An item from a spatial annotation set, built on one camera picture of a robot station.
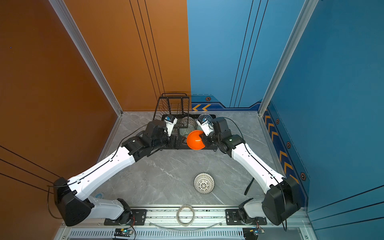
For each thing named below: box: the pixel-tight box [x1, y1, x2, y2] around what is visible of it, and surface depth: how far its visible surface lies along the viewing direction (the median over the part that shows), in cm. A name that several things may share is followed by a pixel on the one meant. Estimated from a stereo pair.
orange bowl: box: [186, 130, 205, 150], surface depth 78 cm
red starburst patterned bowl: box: [193, 172, 215, 194], surface depth 84 cm
